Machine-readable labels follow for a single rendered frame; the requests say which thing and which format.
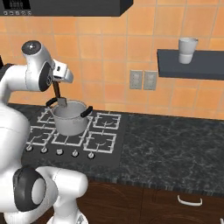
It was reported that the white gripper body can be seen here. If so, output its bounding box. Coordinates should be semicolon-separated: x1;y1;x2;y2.
59;61;74;84

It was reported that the black range hood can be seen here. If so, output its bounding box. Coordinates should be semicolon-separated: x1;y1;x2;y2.
0;0;135;18

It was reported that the black gas hob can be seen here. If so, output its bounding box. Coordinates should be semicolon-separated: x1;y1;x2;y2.
20;106;130;169

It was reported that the pale grey cup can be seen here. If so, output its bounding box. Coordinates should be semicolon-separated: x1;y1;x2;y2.
178;37;200;66

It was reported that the dark wood cupboard door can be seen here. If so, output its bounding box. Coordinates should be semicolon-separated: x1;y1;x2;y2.
76;181;144;224

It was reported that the dark wood drawer front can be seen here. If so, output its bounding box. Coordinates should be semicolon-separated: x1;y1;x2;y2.
143;187;224;224

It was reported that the grey pot with black handles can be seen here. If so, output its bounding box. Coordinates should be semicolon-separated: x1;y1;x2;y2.
45;97;94;137

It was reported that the grey wall socket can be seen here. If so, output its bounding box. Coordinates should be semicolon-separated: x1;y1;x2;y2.
129;69;144;90
143;70;158;91

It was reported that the dark wall shelf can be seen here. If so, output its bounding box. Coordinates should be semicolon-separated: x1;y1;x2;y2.
156;48;224;81

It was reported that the white drawer handle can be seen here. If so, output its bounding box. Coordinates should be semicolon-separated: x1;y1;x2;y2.
177;194;204;207

